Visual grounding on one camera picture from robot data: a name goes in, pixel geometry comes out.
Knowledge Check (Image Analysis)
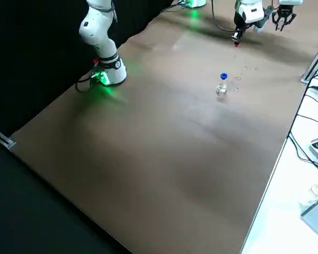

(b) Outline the clear blue-capped dropper bottle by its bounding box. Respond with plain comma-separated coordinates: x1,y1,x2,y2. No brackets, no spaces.
215,72,228,96

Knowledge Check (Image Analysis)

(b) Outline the clear glass beaker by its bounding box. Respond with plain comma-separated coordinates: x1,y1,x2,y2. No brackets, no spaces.
298,184,318,207

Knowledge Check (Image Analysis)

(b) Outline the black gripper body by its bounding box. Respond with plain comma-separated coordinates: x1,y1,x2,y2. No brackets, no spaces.
233,9,248,31
277,5,295,17

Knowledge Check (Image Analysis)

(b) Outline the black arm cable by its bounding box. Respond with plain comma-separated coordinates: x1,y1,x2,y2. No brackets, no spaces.
210,0,241,33

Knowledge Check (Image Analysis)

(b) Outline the aluminium frame profile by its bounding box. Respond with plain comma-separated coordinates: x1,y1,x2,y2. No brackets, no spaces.
0,123,17,149

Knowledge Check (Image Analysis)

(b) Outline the metal camera post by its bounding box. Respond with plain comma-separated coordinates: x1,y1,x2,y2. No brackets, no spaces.
301,36,318,84

